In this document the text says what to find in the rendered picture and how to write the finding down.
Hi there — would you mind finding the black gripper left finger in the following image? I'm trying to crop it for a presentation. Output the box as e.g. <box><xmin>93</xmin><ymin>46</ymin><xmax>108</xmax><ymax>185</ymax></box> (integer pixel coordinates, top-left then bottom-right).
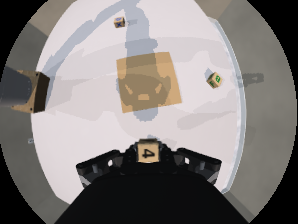
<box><xmin>76</xmin><ymin>142</ymin><xmax>139</xmax><ymax>188</ymax></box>

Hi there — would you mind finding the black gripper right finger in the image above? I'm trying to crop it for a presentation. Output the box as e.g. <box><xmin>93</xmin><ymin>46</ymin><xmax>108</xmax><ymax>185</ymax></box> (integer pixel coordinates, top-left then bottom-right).
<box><xmin>158</xmin><ymin>141</ymin><xmax>222</xmax><ymax>185</ymax></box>

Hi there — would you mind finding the tan flat square mat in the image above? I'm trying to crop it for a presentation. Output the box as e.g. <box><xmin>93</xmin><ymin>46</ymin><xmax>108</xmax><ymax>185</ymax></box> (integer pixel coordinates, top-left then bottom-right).
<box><xmin>116</xmin><ymin>52</ymin><xmax>182</xmax><ymax>113</ymax></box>

